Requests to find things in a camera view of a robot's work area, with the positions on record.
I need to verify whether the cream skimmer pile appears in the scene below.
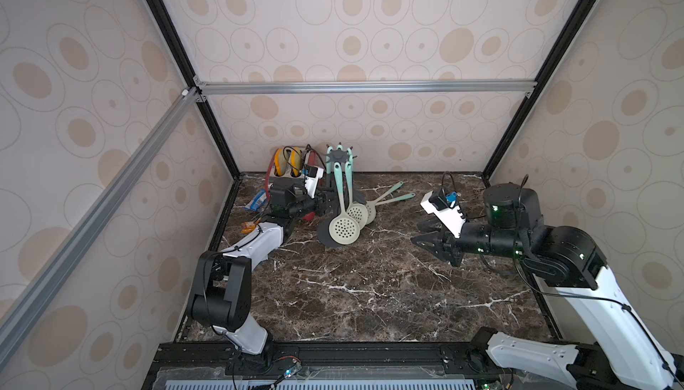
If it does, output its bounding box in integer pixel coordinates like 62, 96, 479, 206
365, 193, 416, 224
375, 181, 404, 203

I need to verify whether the grey utensil rack stand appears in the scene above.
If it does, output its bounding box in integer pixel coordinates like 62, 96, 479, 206
317, 144, 368, 248

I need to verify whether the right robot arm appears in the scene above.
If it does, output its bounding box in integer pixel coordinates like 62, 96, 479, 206
411, 183, 683, 389

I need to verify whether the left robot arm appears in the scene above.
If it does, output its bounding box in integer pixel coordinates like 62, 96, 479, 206
185, 182, 340, 355

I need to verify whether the red chrome toaster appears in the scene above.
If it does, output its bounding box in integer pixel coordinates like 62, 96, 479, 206
265, 145, 324, 220

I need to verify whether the right yellow toast slice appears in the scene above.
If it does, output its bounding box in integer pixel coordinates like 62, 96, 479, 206
289, 147, 305, 177

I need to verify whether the yellow toast slice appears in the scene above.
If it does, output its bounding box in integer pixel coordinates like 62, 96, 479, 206
289, 147, 305, 177
274, 148, 290, 177

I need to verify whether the left yellow toast slice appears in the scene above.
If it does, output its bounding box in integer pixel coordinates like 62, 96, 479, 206
274, 148, 290, 177

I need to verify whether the blue snack packet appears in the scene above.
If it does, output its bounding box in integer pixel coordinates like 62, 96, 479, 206
244, 190, 267, 211

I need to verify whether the orange snack packet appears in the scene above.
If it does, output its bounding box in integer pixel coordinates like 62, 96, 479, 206
240, 221, 258, 234

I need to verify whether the back aluminium rail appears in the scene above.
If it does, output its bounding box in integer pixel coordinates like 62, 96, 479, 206
194, 79, 537, 95

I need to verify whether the aluminium rail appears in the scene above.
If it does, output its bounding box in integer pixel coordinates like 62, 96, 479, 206
194, 79, 537, 95
1, 87, 200, 368

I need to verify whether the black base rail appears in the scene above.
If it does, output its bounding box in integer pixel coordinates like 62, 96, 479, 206
142, 328, 607, 389

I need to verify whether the left aluminium rail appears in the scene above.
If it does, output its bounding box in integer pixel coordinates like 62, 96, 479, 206
1, 87, 200, 368

